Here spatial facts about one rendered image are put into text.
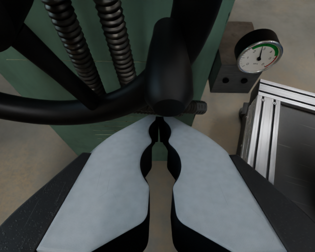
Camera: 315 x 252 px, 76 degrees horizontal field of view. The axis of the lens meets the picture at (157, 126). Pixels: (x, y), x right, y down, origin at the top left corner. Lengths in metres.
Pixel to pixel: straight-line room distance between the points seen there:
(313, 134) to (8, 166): 1.25
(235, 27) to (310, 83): 1.03
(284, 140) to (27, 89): 0.82
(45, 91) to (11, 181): 0.61
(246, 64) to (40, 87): 0.43
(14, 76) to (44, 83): 0.06
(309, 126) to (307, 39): 0.89
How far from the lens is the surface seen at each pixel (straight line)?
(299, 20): 1.88
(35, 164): 1.05
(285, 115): 0.93
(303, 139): 0.91
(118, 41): 0.23
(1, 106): 0.26
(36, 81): 0.52
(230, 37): 0.44
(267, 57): 0.36
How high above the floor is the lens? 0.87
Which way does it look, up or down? 61 degrees down
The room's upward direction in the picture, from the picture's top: 2 degrees clockwise
